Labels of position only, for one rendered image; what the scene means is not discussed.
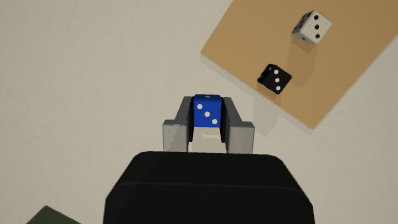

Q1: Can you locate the blue die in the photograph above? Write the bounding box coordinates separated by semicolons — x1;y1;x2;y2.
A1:
193;94;222;128

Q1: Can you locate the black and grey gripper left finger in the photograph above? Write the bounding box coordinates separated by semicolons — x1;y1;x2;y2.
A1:
162;96;194;152

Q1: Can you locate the white die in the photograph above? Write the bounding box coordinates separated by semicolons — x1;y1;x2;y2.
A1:
292;10;333;44

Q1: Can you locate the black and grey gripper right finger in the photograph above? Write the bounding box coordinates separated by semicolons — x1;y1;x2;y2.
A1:
220;97;255;154

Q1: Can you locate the tan flat mat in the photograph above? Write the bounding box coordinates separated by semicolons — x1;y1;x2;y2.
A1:
201;0;398;129

